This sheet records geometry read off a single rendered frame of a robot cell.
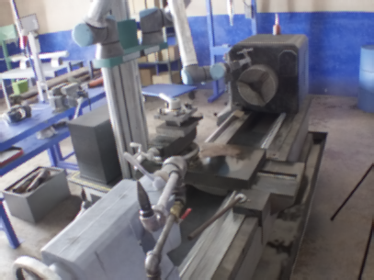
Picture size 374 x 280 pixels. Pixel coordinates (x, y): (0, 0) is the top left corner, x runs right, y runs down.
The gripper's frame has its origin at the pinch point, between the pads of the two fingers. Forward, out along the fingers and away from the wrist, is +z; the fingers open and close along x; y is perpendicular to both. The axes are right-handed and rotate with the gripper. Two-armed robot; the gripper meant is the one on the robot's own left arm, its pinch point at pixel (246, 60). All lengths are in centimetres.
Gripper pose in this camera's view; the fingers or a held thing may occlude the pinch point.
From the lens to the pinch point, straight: 224.1
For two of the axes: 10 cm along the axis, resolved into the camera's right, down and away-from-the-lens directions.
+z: 8.9, -4.0, 2.2
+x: -2.9, -1.3, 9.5
